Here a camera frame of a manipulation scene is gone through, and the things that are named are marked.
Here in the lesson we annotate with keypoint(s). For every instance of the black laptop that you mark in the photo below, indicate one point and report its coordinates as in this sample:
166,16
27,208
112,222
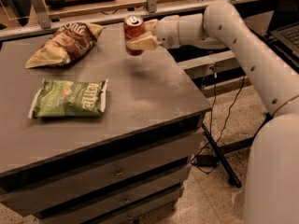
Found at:
284,27

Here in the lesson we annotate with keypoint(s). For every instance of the metal frame rail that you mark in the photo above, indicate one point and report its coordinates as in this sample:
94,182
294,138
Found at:
43,19

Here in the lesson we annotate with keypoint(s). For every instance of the black metal table leg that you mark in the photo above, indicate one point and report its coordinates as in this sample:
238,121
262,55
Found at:
233,179

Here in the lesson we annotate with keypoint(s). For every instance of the grey drawer cabinet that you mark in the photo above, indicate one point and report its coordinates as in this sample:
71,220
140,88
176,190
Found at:
106,170

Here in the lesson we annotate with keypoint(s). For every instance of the brown chip bag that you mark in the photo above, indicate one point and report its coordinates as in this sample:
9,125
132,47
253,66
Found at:
68,44

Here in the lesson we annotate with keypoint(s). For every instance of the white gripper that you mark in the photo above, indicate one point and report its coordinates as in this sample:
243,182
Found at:
167,31

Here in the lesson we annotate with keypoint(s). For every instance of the green kettle chip bag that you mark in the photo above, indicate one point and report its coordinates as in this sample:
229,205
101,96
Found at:
63,98

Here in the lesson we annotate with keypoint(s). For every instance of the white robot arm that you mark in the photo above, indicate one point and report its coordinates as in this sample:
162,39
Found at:
267,110

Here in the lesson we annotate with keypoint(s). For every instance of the red coke can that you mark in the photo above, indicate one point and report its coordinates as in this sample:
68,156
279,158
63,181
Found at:
133,27

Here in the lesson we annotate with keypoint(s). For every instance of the black power adapter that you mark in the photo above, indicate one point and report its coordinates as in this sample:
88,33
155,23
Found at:
206,160

